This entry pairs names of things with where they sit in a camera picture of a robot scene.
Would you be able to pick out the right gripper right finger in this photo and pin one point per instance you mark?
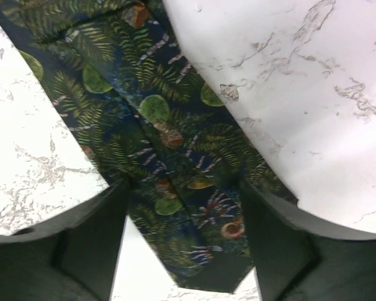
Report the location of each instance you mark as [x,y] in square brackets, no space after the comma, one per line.
[299,256]

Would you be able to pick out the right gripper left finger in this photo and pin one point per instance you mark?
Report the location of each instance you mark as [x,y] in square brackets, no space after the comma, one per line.
[72,256]

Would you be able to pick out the dark green leaf-patterned tie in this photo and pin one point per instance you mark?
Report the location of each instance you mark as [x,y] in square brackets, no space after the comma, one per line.
[115,74]

